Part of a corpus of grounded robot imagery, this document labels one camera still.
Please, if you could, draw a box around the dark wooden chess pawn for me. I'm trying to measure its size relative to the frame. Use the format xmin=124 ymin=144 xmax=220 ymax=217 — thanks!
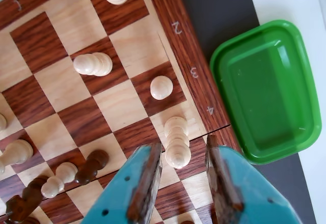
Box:
xmin=74 ymin=149 xmax=110 ymax=185

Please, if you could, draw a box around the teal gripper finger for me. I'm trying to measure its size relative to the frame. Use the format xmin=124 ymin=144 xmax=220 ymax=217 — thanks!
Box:
xmin=205 ymin=135 xmax=301 ymax=224
xmin=81 ymin=142 xmax=163 ymax=224

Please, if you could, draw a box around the green plastic tray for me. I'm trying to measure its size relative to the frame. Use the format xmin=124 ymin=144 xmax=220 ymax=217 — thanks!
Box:
xmin=209 ymin=19 xmax=322 ymax=165

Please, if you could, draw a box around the wooden folding chess board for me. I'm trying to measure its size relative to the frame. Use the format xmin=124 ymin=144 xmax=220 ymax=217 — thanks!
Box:
xmin=0 ymin=0 xmax=242 ymax=224

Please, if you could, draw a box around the light wooden chess queen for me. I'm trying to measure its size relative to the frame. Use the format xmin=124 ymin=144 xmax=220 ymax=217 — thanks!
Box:
xmin=164 ymin=116 xmax=191 ymax=169

